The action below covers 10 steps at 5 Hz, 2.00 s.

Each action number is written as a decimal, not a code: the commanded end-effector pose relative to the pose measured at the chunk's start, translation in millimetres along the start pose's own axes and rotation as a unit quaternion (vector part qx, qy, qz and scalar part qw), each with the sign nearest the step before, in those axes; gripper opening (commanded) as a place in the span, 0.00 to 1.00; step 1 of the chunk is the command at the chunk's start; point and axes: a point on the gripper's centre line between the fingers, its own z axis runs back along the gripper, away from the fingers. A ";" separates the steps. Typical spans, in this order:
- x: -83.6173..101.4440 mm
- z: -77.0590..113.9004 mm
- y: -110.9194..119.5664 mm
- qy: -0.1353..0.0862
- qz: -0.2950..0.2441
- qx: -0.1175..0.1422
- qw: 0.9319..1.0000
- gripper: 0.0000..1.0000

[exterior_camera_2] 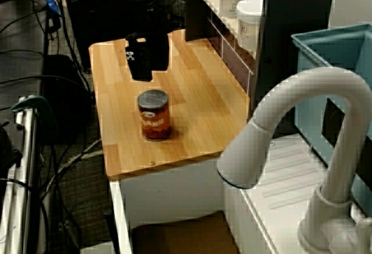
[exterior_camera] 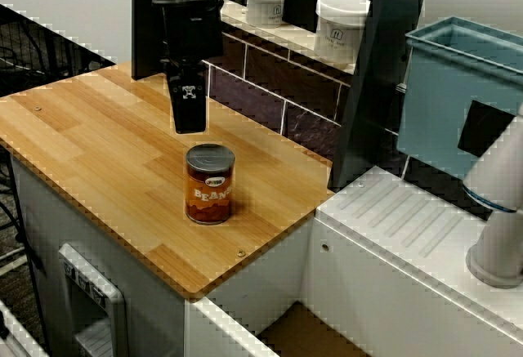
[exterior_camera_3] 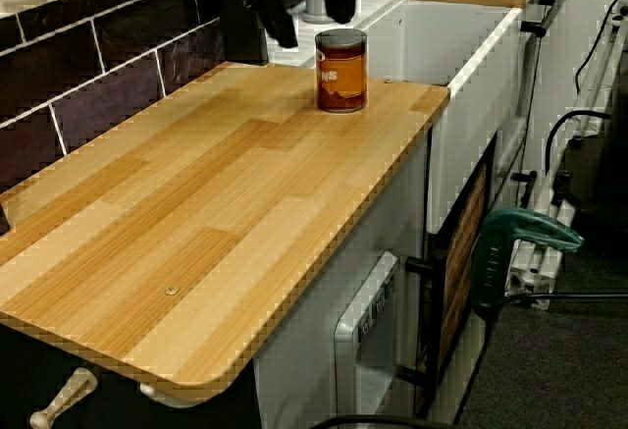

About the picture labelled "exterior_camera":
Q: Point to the white lidded jar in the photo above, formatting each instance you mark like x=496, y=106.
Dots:
x=341, y=30
x=265, y=5

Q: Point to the narrow black upright post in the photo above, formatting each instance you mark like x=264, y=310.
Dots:
x=143, y=38

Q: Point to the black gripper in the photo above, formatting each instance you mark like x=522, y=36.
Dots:
x=192, y=34

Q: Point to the grey ice dispenser panel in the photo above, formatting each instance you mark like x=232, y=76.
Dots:
x=114, y=304

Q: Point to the teal plastic bin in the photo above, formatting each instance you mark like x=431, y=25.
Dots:
x=433, y=108

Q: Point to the white toy sink unit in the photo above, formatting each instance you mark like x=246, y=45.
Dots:
x=367, y=283

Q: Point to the orange beans can grey lid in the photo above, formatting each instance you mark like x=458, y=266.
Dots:
x=210, y=197

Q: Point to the wide black upright panel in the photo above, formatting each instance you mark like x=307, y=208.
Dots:
x=380, y=67

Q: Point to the aluminium frame rail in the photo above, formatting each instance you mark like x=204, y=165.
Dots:
x=12, y=340

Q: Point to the cream wall ledge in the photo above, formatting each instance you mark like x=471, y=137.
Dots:
x=302, y=35

